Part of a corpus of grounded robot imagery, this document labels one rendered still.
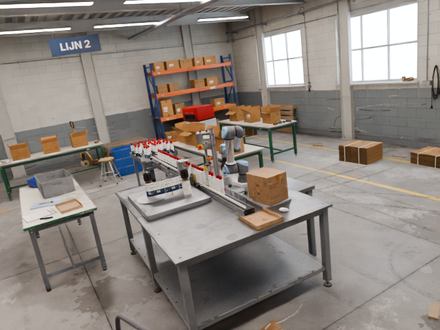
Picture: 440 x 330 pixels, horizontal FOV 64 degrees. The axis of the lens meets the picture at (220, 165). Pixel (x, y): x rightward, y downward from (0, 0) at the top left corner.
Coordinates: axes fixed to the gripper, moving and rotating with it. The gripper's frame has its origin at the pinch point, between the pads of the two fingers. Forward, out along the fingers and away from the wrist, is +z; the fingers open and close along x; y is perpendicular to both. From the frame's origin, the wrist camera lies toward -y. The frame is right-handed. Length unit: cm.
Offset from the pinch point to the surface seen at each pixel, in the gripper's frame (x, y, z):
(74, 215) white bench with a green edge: -171, -44, 11
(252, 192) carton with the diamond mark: -24, 90, -3
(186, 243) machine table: -110, 117, 7
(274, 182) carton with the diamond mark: -15, 113, -16
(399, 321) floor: 20, 211, 90
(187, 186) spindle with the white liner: -68, 37, -10
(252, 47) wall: 503, -612, -173
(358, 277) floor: 45, 152, 90
